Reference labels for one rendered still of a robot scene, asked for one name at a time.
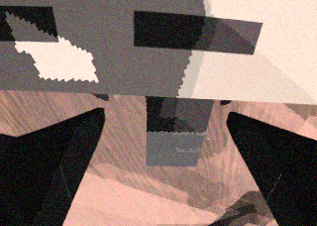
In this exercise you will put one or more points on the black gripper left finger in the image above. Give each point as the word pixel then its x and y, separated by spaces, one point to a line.
pixel 40 172

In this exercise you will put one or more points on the black two-prong plug charger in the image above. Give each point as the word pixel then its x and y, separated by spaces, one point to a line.
pixel 176 129

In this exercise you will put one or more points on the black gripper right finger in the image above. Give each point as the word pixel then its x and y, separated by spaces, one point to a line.
pixel 283 165

